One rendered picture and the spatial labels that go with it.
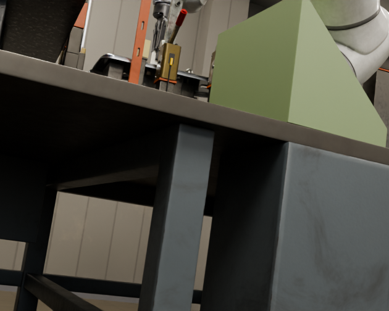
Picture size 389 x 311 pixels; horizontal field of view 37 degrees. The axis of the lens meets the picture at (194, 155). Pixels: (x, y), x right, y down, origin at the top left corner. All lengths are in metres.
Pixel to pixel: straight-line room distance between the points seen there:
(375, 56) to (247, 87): 0.31
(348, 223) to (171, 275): 0.39
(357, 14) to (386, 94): 0.68
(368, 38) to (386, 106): 0.62
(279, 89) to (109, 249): 2.87
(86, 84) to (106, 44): 3.09
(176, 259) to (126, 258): 2.92
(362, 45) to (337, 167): 0.32
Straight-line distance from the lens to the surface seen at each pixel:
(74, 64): 1.81
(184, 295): 1.12
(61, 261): 3.90
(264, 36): 1.36
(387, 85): 2.03
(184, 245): 1.11
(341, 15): 1.38
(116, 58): 1.92
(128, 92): 1.04
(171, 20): 1.95
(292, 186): 1.17
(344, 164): 1.25
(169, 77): 1.85
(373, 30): 1.43
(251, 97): 1.33
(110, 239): 3.98
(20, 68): 1.01
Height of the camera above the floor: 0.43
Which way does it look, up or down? 9 degrees up
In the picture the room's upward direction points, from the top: 8 degrees clockwise
